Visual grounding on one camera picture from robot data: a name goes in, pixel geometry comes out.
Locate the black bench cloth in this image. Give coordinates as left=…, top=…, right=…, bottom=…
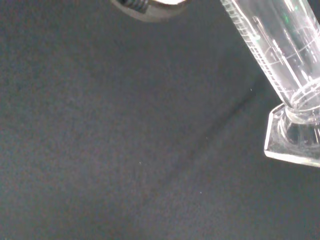
left=0, top=0, right=320, bottom=240

